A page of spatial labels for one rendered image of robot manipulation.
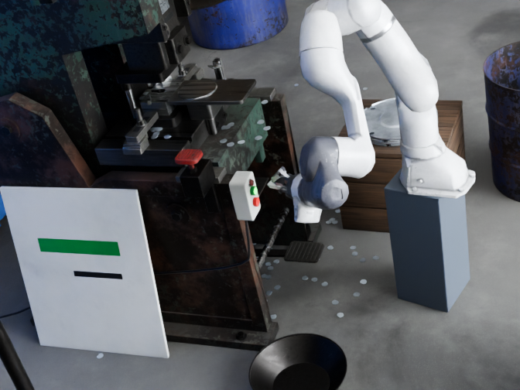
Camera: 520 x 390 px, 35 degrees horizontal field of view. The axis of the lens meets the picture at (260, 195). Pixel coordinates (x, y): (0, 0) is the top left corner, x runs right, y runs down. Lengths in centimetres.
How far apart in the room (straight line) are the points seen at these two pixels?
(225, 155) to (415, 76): 62
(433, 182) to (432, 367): 56
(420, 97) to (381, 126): 73
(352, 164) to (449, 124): 103
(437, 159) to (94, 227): 108
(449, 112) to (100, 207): 130
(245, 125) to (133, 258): 55
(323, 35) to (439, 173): 62
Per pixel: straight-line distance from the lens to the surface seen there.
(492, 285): 284
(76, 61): 255
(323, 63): 205
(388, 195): 255
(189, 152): 229
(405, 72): 229
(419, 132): 242
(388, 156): 290
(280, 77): 433
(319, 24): 208
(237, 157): 258
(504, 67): 327
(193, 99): 252
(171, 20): 253
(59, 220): 273
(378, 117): 306
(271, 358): 264
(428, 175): 247
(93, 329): 288
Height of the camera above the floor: 188
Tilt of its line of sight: 33 degrees down
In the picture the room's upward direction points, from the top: 13 degrees counter-clockwise
